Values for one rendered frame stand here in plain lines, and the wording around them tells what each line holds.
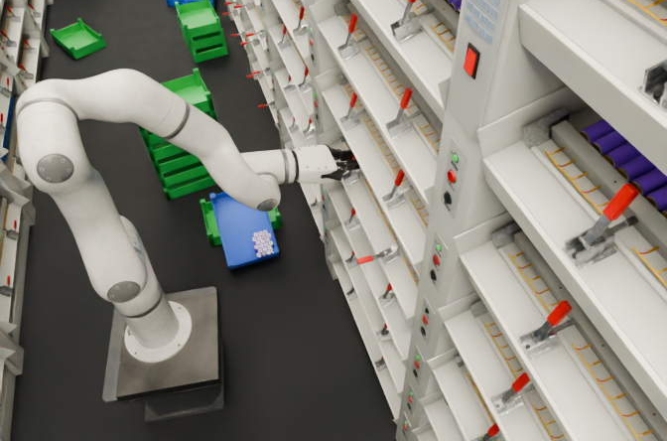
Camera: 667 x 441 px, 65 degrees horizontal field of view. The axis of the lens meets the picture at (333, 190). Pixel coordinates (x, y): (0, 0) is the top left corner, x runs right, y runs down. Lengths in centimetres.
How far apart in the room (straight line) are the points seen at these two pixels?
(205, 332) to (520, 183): 117
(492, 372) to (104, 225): 81
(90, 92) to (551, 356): 84
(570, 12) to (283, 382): 155
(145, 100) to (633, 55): 80
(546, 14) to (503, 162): 19
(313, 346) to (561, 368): 128
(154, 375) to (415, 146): 100
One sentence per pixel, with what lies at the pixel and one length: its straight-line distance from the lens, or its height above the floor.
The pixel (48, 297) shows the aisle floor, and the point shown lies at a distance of 231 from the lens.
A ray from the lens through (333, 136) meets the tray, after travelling 148.
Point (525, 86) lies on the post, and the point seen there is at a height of 136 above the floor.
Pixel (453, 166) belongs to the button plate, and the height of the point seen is 121.
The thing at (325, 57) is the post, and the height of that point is 98.
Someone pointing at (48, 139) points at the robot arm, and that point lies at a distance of 101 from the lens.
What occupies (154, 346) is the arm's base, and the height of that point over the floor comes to 36.
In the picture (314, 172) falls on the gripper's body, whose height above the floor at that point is 81.
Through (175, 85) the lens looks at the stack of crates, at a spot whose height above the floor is 43.
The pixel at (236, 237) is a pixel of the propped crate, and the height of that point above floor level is 6.
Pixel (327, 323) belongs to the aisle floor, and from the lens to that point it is 193.
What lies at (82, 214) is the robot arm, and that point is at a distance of 117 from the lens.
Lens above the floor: 169
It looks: 47 degrees down
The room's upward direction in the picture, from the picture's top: 3 degrees counter-clockwise
